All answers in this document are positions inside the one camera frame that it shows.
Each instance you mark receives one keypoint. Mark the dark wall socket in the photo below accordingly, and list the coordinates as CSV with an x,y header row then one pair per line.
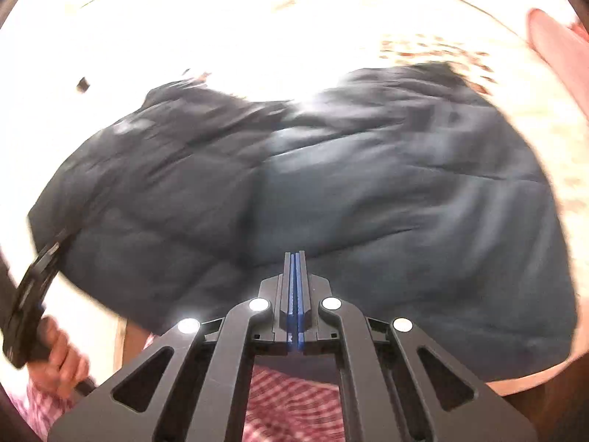
x,y
83,84

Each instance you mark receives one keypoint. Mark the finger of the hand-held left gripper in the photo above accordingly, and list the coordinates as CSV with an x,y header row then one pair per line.
x,y
53,253

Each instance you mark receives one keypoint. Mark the dark teal quilted jacket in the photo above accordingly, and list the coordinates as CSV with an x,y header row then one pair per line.
x,y
322,184

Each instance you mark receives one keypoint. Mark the pink striped quilt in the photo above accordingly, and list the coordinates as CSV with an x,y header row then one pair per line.
x,y
552,34

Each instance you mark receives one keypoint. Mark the person's pink plaid clothing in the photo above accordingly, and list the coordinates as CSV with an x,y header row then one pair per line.
x,y
290,400

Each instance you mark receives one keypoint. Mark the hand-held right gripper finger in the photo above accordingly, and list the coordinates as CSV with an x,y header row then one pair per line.
x,y
299,294
291,294

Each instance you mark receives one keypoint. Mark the person's left forearm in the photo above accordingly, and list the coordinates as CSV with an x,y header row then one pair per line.
x,y
43,407

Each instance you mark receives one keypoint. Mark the person's left hand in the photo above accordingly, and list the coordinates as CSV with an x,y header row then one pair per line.
x,y
62,359

